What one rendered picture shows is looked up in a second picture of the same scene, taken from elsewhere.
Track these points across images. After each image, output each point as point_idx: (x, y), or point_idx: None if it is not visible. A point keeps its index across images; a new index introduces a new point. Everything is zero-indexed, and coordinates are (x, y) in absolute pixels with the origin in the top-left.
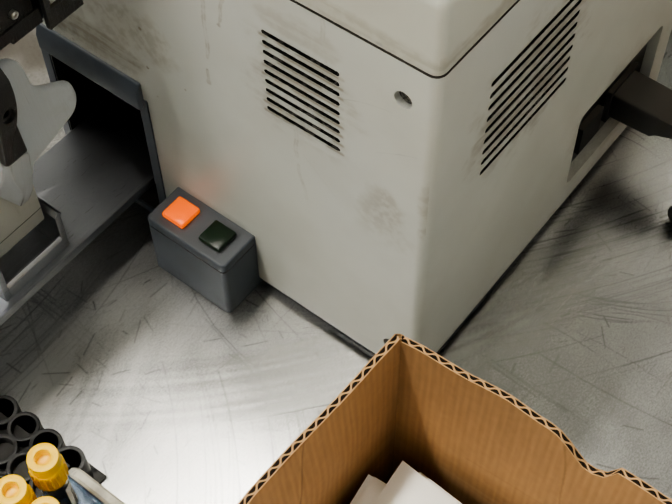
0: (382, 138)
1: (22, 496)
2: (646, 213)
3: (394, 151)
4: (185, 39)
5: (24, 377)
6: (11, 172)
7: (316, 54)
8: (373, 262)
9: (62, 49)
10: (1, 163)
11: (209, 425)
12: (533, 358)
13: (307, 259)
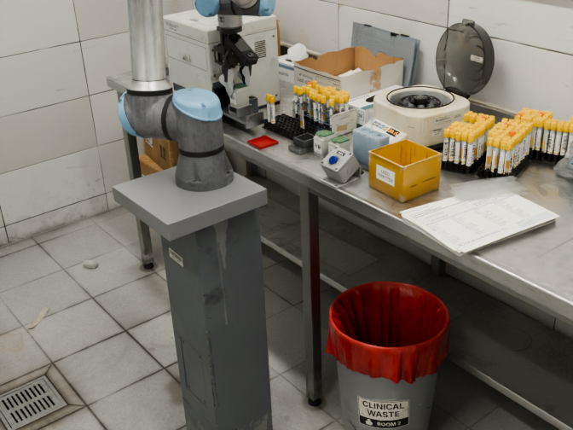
0: (271, 46)
1: (301, 87)
2: None
3: (273, 47)
4: None
5: (261, 124)
6: (250, 78)
7: (262, 39)
8: (272, 76)
9: (218, 84)
10: (250, 75)
11: (279, 113)
12: (280, 95)
13: (262, 90)
